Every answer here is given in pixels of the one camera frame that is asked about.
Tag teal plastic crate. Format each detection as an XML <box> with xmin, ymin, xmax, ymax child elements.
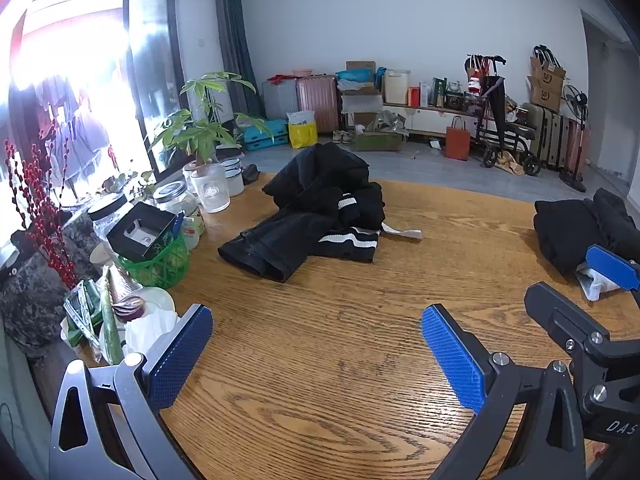
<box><xmin>243</xmin><ymin>119</ymin><xmax>290</xmax><ymax>152</ymax></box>

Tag white plastic storage bin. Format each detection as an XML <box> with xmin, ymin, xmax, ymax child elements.
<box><xmin>382</xmin><ymin>69</ymin><xmax>411</xmax><ymax>106</ymax></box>

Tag yellow bag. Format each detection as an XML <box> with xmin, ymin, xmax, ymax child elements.
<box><xmin>287</xmin><ymin>110</ymin><xmax>319</xmax><ymax>149</ymax></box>

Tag standing fan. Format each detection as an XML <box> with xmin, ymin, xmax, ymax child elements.
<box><xmin>559</xmin><ymin>82</ymin><xmax>591</xmax><ymax>194</ymax></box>

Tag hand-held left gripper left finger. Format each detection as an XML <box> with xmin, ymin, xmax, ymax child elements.
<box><xmin>49</xmin><ymin>303</ymin><xmax>214</xmax><ymax>480</ymax></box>

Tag black box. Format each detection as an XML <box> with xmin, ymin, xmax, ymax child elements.
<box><xmin>106</xmin><ymin>203</ymin><xmax>177</xmax><ymax>261</ymax></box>

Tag potted green plant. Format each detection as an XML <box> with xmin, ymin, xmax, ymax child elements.
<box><xmin>145</xmin><ymin>71</ymin><xmax>275</xmax><ymax>181</ymax></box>

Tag red berry branches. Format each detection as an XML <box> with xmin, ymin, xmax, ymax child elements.
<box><xmin>2</xmin><ymin>132</ymin><xmax>81</xmax><ymax>291</ymax></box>

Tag printed cardboard box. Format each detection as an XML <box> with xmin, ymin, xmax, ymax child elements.
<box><xmin>527</xmin><ymin>76</ymin><xmax>565</xmax><ymax>113</ymax></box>
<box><xmin>530</xmin><ymin>56</ymin><xmax>567</xmax><ymax>81</ymax></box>

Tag dark navy T-shirt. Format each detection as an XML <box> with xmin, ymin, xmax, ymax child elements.
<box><xmin>262</xmin><ymin>142</ymin><xmax>373</xmax><ymax>208</ymax></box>

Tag green cardboard box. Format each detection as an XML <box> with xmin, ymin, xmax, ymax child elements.
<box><xmin>356</xmin><ymin>129</ymin><xmax>407</xmax><ymax>152</ymax></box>

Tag glass sliding door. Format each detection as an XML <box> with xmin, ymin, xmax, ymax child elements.
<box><xmin>0</xmin><ymin>0</ymin><xmax>187</xmax><ymax>206</ymax></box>

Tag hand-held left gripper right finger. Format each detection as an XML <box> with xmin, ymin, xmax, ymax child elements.
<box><xmin>421</xmin><ymin>303</ymin><xmax>587</xmax><ymax>480</ymax></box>

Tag white plastic tub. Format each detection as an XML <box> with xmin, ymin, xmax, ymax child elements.
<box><xmin>182</xmin><ymin>215</ymin><xmax>207</xmax><ymax>251</ymax></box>

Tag white plate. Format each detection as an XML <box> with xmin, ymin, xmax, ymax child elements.
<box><xmin>131</xmin><ymin>286</ymin><xmax>177</xmax><ymax>318</ymax></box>

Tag white folded garment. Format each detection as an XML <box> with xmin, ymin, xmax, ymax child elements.
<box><xmin>576</xmin><ymin>261</ymin><xmax>621</xmax><ymax>302</ymax></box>

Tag black folding cart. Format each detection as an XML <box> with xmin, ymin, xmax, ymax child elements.
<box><xmin>465</xmin><ymin>54</ymin><xmax>543</xmax><ymax>177</ymax></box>

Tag red onion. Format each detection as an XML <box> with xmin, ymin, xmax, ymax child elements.
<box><xmin>111</xmin><ymin>296</ymin><xmax>147</xmax><ymax>323</ymax></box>

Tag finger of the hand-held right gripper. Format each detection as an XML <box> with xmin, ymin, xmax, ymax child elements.
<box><xmin>586</xmin><ymin>244</ymin><xmax>640</xmax><ymax>293</ymax></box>
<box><xmin>524</xmin><ymin>282</ymin><xmax>640</xmax><ymax>396</ymax></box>

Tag orange paper bag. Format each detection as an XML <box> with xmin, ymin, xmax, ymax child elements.
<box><xmin>445</xmin><ymin>116</ymin><xmax>472</xmax><ymax>162</ymax></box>

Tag cucumber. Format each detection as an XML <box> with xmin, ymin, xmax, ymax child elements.
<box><xmin>99</xmin><ymin>287</ymin><xmax>125</xmax><ymax>367</ymax></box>

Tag green vegetable packets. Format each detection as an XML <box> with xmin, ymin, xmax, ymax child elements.
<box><xmin>60</xmin><ymin>280</ymin><xmax>103</xmax><ymax>351</ymax></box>

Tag grey suitcase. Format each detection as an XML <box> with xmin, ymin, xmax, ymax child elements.
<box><xmin>262</xmin><ymin>79</ymin><xmax>300</xmax><ymax>121</ymax></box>

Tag grey curtain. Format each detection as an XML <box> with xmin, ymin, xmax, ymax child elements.
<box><xmin>214</xmin><ymin>0</ymin><xmax>266</xmax><ymax>117</ymax></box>

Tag glass jar with black lid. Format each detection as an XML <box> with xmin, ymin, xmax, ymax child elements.
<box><xmin>87</xmin><ymin>192</ymin><xmax>135</xmax><ymax>241</ymax></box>
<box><xmin>152</xmin><ymin>180</ymin><xmax>201</xmax><ymax>221</ymax></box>

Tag slim pink suitcase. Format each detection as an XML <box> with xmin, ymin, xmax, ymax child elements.
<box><xmin>565</xmin><ymin>119</ymin><xmax>591</xmax><ymax>171</ymax></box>

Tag olive suitcase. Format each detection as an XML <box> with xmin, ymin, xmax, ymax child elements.
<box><xmin>522</xmin><ymin>103</ymin><xmax>568</xmax><ymax>171</ymax></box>

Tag white plastic bag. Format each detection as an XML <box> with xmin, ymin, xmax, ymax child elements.
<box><xmin>121</xmin><ymin>310</ymin><xmax>180</xmax><ymax>361</ymax></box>

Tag green plastic basket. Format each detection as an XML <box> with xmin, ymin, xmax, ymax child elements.
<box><xmin>117</xmin><ymin>232</ymin><xmax>192</xmax><ymax>291</ymax></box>

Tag low white cabinet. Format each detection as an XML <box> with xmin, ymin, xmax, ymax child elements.
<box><xmin>382</xmin><ymin>102</ymin><xmax>488</xmax><ymax>138</ymax></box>

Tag black white-striped garment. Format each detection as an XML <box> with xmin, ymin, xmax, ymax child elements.
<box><xmin>218</xmin><ymin>182</ymin><xmax>423</xmax><ymax>283</ymax></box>

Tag white foam box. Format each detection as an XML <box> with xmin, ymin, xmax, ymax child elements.
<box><xmin>341</xmin><ymin>92</ymin><xmax>383</xmax><ymax>115</ymax></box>

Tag grey mottled cloth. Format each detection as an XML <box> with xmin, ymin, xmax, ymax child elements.
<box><xmin>0</xmin><ymin>205</ymin><xmax>103</xmax><ymax>358</ymax></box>

